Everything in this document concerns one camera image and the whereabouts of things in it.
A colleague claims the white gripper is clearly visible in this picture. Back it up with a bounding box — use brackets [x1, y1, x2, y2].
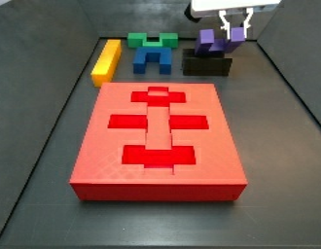
[184, 0, 282, 40]

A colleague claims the purple U-shaped block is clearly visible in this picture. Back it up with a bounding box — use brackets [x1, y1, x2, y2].
[195, 27, 245, 55]

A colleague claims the black angled fixture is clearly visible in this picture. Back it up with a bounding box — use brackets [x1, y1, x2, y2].
[181, 49, 232, 76]

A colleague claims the red board with slots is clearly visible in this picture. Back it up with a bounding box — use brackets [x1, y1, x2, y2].
[69, 83, 248, 201]

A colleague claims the blue U-shaped block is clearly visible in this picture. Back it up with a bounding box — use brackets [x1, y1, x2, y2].
[132, 47, 172, 75]

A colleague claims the green stepped block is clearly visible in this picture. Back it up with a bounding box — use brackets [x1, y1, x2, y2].
[126, 33, 179, 49]

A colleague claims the yellow long block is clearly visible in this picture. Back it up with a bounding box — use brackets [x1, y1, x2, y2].
[90, 39, 121, 88]

